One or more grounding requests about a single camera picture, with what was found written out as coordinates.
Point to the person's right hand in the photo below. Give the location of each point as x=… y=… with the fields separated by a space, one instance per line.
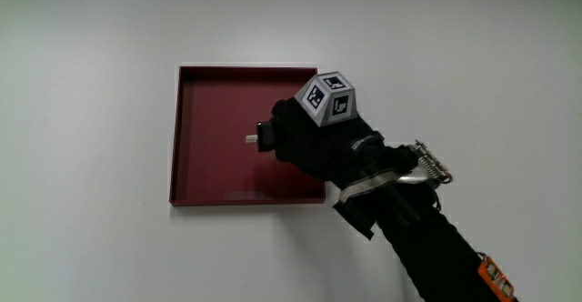
x=318 y=145

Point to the black charger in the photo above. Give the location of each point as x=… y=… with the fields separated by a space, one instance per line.
x=265 y=137

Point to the dark red square plate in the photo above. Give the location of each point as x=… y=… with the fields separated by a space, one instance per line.
x=218 y=143

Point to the person's right forearm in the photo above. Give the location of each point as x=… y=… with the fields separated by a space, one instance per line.
x=423 y=229

